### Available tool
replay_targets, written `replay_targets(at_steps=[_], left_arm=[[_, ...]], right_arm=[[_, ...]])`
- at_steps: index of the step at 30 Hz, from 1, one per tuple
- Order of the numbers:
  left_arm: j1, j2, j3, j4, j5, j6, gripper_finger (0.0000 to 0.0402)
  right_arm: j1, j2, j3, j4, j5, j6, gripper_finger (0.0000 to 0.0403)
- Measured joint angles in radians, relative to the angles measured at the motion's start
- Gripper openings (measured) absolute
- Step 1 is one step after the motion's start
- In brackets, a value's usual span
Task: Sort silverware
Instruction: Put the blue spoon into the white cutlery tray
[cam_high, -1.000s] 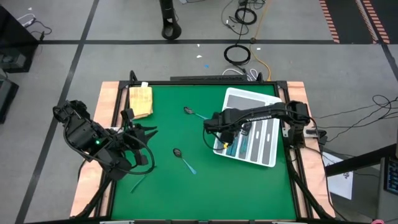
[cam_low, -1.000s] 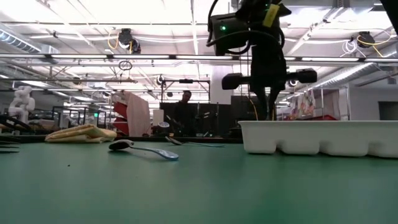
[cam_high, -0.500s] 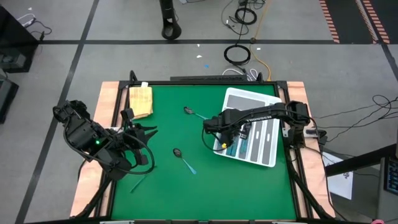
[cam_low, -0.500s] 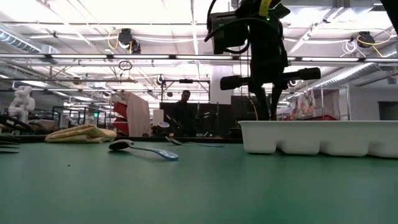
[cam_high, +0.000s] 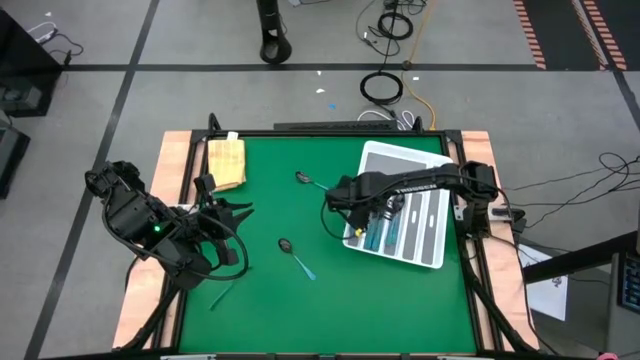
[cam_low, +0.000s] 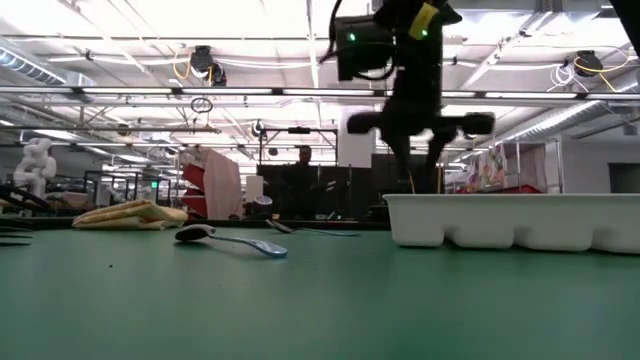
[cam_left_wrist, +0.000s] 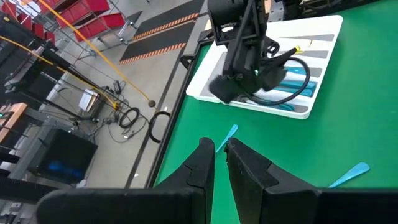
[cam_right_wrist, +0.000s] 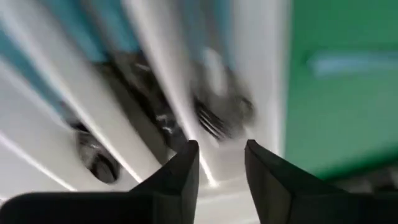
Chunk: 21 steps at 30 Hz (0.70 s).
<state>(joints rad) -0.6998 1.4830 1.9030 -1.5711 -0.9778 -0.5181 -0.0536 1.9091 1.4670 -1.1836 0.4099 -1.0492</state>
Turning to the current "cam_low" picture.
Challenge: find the white pillar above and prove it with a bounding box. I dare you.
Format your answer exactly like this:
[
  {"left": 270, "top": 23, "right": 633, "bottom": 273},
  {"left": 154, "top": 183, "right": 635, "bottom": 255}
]
[{"left": 338, "top": 82, "right": 377, "bottom": 169}]

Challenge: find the white cloth over red cart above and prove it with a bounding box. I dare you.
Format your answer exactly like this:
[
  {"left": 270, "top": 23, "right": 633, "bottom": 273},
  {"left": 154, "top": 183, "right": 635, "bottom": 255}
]
[{"left": 178, "top": 145, "right": 244, "bottom": 221}]

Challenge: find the black ceiling cable reel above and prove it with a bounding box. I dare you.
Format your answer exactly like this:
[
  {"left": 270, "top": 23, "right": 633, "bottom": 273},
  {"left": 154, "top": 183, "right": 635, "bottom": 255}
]
[
  {"left": 189, "top": 44, "right": 229, "bottom": 87},
  {"left": 574, "top": 49, "right": 604, "bottom": 79}
]

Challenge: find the black equipment rack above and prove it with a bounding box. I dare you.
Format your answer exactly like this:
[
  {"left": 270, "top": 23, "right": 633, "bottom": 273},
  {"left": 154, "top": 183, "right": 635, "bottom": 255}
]
[{"left": 370, "top": 153, "right": 434, "bottom": 196}]

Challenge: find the blue-handled spoon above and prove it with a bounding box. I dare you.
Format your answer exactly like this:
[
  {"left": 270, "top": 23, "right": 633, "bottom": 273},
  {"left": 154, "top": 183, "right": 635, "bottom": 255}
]
[
  {"left": 264, "top": 218, "right": 362, "bottom": 238},
  {"left": 173, "top": 223, "right": 290, "bottom": 260}
]

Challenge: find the white robot figure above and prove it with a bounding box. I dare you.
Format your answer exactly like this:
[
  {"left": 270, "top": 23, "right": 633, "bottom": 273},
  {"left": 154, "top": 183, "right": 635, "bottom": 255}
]
[{"left": 12, "top": 137, "right": 58, "bottom": 201}]

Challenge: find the green table mat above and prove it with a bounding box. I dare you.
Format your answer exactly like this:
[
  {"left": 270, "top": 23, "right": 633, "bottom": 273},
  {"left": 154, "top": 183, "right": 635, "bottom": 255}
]
[{"left": 0, "top": 222, "right": 640, "bottom": 360}]

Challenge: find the black stand frame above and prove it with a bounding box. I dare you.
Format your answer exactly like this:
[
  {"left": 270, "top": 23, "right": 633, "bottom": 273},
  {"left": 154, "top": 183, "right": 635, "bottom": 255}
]
[{"left": 257, "top": 126, "right": 340, "bottom": 169}]

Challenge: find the folded yellow cloth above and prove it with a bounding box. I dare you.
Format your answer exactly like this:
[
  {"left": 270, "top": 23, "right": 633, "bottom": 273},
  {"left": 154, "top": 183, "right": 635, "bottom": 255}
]
[{"left": 72, "top": 198, "right": 190, "bottom": 231}]

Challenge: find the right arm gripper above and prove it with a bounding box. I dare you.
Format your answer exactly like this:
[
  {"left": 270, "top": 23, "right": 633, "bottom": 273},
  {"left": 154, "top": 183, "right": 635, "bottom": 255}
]
[{"left": 347, "top": 39, "right": 496, "bottom": 195}]

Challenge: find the black hanging cable loop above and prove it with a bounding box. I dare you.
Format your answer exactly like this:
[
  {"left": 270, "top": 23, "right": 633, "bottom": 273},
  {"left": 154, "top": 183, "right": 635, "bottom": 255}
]
[{"left": 189, "top": 96, "right": 215, "bottom": 115}]

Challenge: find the silver air duct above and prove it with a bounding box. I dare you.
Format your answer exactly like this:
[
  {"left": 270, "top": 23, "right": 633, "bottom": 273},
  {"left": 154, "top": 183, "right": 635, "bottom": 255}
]
[
  {"left": 0, "top": 47, "right": 96, "bottom": 89},
  {"left": 499, "top": 99, "right": 640, "bottom": 144}
]

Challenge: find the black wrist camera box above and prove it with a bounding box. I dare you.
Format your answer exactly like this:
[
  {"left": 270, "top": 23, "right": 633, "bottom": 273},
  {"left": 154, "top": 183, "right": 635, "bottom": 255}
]
[{"left": 333, "top": 14, "right": 397, "bottom": 82}]

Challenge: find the white cutlery tray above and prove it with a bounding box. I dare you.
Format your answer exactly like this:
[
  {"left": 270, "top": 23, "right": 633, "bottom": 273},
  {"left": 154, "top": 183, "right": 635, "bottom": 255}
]
[{"left": 382, "top": 192, "right": 640, "bottom": 255}]

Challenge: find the red bin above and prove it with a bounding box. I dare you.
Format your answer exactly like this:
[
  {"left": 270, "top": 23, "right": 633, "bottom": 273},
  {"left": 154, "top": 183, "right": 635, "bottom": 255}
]
[{"left": 457, "top": 183, "right": 544, "bottom": 195}]

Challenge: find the person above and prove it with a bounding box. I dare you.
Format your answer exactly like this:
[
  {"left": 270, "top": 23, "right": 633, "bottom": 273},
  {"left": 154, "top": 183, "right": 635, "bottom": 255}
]
[{"left": 284, "top": 144, "right": 321, "bottom": 221}]

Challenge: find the black camera cable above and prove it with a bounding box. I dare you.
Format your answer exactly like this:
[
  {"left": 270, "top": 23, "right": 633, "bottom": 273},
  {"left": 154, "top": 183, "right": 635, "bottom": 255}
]
[{"left": 318, "top": 0, "right": 351, "bottom": 65}]

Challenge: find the yellow tape tag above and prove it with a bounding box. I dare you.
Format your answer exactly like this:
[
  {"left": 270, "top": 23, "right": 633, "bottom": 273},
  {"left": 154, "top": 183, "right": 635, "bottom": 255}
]
[{"left": 408, "top": 2, "right": 440, "bottom": 41}]

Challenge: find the clear plastic bag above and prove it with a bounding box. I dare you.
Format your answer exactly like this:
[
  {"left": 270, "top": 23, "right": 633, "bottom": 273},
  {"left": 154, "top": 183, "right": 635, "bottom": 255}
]
[{"left": 462, "top": 144, "right": 507, "bottom": 194}]

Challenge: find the white box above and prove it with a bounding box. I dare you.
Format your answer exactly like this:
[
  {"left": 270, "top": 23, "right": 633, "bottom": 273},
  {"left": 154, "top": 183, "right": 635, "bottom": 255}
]
[{"left": 244, "top": 174, "right": 265, "bottom": 204}]

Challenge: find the black desk partition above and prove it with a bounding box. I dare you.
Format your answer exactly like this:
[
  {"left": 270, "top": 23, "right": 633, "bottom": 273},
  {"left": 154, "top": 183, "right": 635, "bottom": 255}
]
[{"left": 256, "top": 163, "right": 374, "bottom": 221}]

